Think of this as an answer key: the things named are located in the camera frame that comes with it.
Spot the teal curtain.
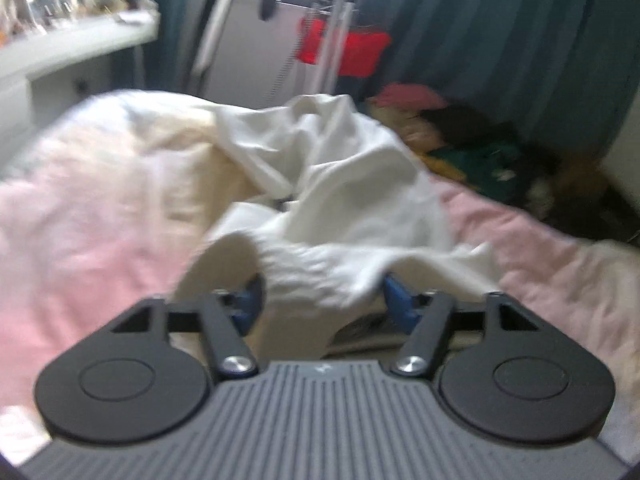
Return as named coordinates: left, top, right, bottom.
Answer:
left=129, top=0, right=639, bottom=152

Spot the white dressing desk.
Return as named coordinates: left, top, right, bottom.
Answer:
left=1, top=11, right=160, bottom=166

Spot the pink bed quilt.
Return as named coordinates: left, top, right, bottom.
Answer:
left=1, top=91, right=639, bottom=463

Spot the red cloth on rack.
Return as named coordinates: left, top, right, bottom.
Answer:
left=296, top=18, right=392, bottom=78

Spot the pile of coloured clothes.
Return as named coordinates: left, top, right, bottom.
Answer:
left=366, top=84, right=639, bottom=246

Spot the metal drying rack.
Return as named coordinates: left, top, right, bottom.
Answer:
left=259, top=0, right=371, bottom=99

